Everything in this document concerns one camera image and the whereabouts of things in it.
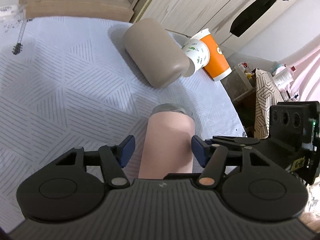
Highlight pink cup with grey rim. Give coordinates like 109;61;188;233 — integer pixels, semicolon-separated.
138;103;195;179

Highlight orange paper cup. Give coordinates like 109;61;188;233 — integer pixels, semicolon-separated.
191;28;232;81

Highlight taupe beige cup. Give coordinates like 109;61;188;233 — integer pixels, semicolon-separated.
124;18;190;88

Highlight white paper cup green print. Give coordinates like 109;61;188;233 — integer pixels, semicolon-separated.
182;39;210;77

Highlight geometric patterned bag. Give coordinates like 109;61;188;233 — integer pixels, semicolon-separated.
254;68;283;139

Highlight white patterned tablecloth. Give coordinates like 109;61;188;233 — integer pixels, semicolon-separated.
1;17;246;232

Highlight black ribbon bow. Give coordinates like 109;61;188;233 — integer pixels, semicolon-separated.
230;0;289;37

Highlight light wood wardrobe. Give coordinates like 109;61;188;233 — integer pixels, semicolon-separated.
134;0;316;63

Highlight wooden bookshelf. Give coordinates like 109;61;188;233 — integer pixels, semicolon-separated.
19;0;152;22

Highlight white tissue packs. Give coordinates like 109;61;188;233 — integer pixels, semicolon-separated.
0;4;25;22

